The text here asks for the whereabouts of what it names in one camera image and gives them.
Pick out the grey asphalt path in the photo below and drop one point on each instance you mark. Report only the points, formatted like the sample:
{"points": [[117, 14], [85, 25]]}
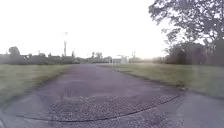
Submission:
{"points": [[96, 86]]}

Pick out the tall pole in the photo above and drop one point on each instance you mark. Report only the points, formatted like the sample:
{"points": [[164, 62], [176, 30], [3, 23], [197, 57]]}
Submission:
{"points": [[65, 46]]}

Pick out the grass field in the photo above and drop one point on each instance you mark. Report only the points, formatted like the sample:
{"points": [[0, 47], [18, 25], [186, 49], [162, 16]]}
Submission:
{"points": [[180, 74], [20, 78]]}

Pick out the dark hedge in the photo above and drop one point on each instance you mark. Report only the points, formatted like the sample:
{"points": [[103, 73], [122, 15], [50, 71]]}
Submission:
{"points": [[186, 55]]}

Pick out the row of trees and bushes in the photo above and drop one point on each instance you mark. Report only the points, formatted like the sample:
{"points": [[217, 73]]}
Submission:
{"points": [[33, 59]]}

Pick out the large tree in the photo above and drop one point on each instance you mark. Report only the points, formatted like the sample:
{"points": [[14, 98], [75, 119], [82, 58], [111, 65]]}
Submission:
{"points": [[195, 20]]}

